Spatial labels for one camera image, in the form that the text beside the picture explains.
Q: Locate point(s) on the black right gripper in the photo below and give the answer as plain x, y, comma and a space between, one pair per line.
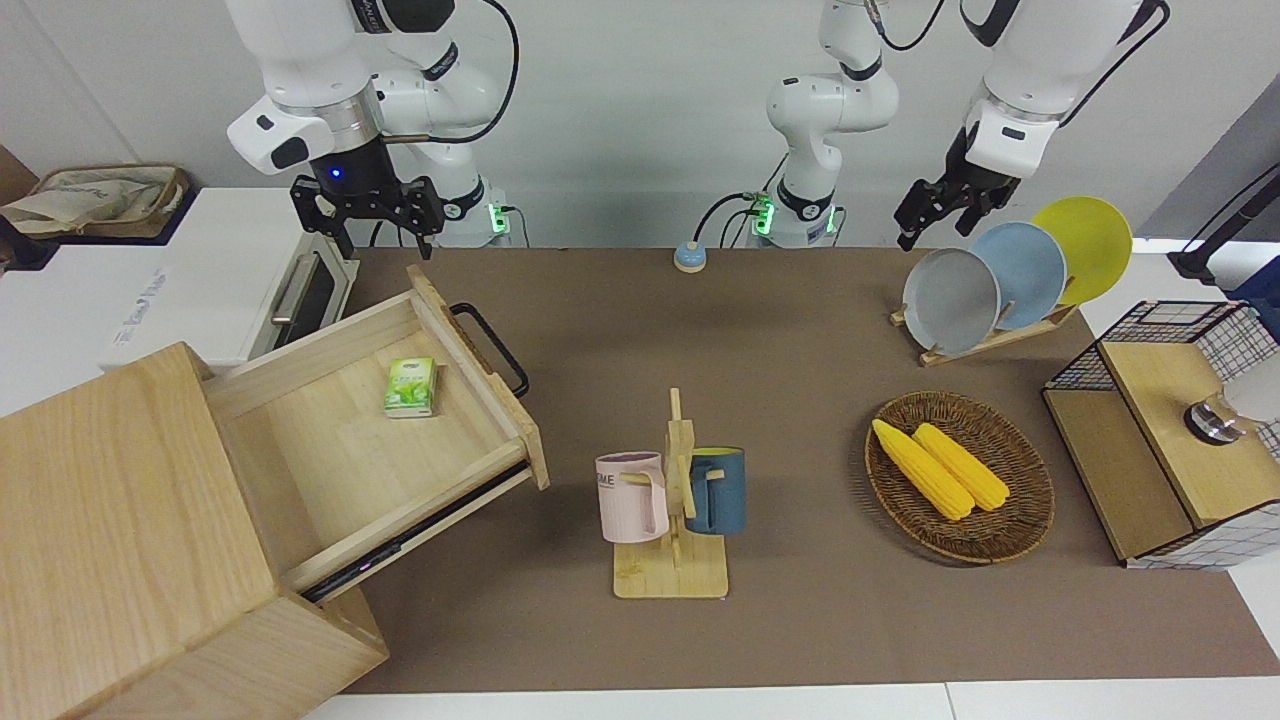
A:
355, 175

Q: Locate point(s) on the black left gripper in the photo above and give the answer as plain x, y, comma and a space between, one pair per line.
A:
975, 175

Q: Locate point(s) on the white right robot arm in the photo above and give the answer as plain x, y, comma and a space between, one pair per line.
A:
320, 60

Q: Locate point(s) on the grey plate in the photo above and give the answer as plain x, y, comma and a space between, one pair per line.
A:
948, 302

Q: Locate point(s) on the light blue plate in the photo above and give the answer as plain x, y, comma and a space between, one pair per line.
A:
1030, 270

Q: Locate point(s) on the wooden plate rack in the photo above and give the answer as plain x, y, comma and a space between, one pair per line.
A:
990, 342

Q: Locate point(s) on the yellow plate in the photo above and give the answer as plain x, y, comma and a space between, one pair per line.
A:
1095, 245

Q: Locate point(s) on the white toaster oven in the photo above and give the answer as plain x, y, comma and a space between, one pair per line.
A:
220, 270

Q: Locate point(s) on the green tissue pack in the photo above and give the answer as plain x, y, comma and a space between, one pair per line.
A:
411, 388

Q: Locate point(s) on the brown table mat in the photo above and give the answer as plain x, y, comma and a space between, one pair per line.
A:
800, 350

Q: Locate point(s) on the yellow corn cob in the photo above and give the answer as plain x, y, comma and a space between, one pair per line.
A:
965, 465
920, 470

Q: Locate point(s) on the blue call bell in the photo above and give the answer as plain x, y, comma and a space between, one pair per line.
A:
690, 257

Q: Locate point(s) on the black tripod stand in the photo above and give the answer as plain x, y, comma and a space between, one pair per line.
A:
1215, 245

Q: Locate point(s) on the beige cloth bag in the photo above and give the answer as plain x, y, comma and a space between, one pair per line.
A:
95, 198

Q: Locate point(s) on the brown wicker basket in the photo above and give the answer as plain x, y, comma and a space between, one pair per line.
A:
1010, 530

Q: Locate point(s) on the dark blue mug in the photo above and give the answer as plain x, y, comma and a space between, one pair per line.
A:
725, 495

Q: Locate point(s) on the pink mug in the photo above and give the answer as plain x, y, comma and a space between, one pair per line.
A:
630, 500

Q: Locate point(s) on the light wooden cabinet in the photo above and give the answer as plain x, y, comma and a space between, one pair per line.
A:
120, 520

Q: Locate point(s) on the wooden mug tree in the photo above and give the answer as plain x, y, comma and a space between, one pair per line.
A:
670, 575

